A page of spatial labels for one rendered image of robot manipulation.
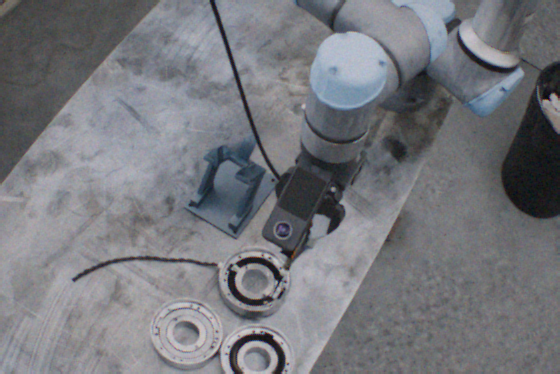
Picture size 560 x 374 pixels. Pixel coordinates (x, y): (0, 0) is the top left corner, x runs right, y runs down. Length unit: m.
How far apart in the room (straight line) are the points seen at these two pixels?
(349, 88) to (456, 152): 1.62
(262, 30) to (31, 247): 0.61
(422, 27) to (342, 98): 0.15
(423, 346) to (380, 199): 0.86
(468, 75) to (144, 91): 0.56
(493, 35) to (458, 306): 1.12
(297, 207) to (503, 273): 1.37
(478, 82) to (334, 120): 0.44
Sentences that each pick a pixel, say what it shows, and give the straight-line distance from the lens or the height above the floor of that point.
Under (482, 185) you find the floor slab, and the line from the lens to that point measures 2.33.
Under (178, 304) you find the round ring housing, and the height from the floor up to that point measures 0.83.
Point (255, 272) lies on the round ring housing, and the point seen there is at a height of 0.82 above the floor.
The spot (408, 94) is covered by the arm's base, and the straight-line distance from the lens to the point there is 1.33.
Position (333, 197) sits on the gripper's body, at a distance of 0.93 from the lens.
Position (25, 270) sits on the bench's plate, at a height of 0.80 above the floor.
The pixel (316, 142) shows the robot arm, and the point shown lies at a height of 1.16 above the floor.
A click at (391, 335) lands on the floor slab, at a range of 2.03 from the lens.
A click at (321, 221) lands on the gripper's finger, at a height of 0.99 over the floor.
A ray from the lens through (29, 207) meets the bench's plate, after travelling 1.24.
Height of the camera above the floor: 1.85
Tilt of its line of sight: 59 degrees down
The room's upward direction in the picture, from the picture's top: 11 degrees clockwise
